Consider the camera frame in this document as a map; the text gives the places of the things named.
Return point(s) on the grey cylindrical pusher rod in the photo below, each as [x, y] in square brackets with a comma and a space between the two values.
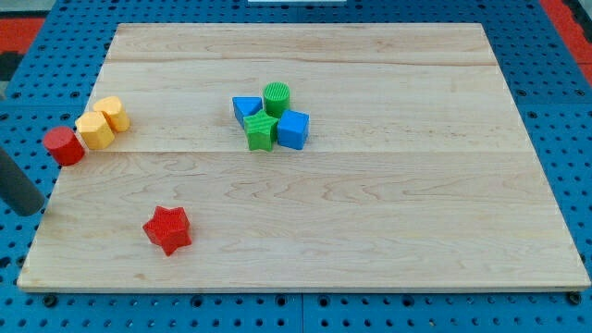
[17, 190]

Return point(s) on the light wooden board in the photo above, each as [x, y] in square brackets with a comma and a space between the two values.
[417, 175]

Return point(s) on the green star block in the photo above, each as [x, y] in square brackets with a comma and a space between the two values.
[261, 131]

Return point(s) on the yellow rounded block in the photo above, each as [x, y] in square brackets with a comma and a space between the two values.
[114, 112]

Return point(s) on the blue cube block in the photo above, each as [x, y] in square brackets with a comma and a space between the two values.
[293, 129]

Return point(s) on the blue triangle block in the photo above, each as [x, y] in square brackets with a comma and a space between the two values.
[245, 106]

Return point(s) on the red cylinder block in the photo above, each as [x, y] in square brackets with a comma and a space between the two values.
[64, 146]

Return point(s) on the red star block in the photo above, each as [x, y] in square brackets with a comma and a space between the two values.
[169, 228]

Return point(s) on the yellow hexagon block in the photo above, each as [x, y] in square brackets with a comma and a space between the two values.
[94, 130]

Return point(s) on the green cylinder block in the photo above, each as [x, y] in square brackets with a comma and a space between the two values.
[276, 96]

